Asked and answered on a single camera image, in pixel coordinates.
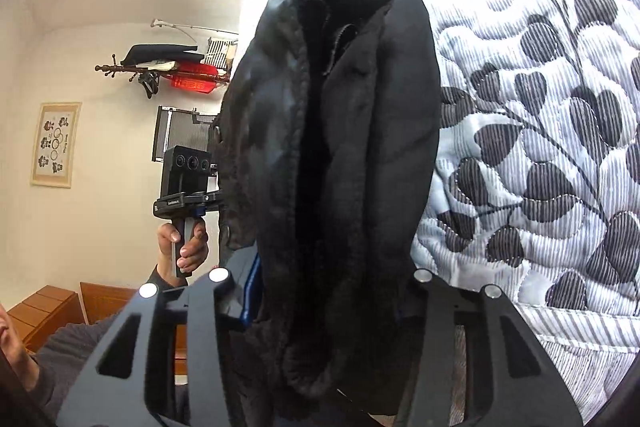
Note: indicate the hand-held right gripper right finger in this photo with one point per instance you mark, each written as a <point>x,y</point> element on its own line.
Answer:
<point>435,302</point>

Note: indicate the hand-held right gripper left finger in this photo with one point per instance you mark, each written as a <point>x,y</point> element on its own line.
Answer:
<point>250,289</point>

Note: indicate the black pants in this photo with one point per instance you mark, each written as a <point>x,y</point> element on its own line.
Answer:
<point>340,157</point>

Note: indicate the person's left forearm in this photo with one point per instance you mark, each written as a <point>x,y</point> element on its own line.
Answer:
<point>162,279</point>

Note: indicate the person's left hand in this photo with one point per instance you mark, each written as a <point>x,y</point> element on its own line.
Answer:
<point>195,252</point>

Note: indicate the red garment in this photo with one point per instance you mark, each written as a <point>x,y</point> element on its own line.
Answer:
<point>195,79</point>

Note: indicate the dark garment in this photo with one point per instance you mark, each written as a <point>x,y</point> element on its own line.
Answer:
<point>160,54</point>

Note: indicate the wooden coat rack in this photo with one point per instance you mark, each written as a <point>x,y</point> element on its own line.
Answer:
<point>120,69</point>

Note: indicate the white radiator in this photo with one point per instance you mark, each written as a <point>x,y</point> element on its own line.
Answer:
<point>220,52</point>

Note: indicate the white hanger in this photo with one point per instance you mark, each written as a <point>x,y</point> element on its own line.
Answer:
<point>172,27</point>

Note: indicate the wooden cabinet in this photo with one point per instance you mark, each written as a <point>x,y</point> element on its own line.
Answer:
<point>45,312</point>

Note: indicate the wall poster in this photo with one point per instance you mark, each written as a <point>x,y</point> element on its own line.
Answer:
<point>56,144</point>

